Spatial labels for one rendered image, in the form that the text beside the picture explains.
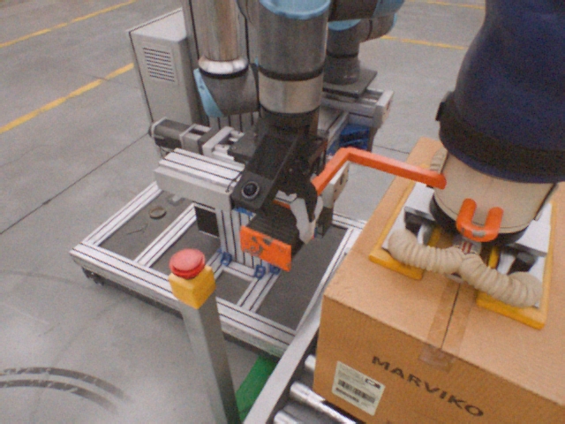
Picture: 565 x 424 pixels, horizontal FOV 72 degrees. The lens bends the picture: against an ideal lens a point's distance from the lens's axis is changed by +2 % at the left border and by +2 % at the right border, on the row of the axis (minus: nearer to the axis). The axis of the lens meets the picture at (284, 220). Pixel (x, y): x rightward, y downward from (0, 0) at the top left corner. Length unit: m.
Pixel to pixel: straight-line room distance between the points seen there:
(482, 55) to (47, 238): 2.43
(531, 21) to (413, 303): 0.43
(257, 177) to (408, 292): 0.37
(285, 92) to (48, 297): 2.02
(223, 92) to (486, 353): 0.74
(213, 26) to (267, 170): 0.50
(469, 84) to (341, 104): 0.91
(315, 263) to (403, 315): 1.21
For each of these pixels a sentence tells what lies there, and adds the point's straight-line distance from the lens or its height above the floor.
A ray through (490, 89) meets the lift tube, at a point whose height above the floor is 1.40.
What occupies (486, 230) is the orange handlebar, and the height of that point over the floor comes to 1.21.
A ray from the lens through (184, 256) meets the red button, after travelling 0.80.
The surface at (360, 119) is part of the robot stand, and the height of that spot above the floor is 0.92.
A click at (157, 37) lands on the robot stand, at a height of 1.23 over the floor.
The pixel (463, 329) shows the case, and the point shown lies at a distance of 0.70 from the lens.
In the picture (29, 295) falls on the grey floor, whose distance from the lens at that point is 2.39.
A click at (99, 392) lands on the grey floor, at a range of 1.92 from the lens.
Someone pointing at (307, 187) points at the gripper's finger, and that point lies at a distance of 0.51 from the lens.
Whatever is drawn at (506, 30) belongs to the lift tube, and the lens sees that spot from 0.60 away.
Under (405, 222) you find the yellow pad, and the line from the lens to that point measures 0.80.
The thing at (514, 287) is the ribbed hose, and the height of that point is 1.16.
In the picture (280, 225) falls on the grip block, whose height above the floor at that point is 1.23.
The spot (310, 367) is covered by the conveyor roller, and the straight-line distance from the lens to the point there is 1.20.
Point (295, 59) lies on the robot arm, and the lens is 0.44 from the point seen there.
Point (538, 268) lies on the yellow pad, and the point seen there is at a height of 1.10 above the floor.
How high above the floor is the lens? 1.62
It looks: 43 degrees down
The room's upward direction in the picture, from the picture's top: straight up
